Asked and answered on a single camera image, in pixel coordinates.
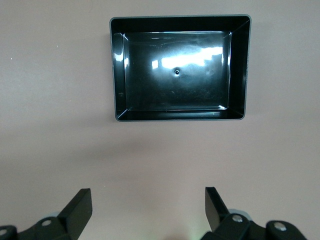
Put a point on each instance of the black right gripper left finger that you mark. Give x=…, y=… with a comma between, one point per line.
x=77, y=212

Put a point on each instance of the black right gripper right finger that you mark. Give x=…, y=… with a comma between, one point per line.
x=216, y=212

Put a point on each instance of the black plastic box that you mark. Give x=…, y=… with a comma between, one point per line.
x=175, y=87

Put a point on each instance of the table cover mat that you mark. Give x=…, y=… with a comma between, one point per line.
x=50, y=125

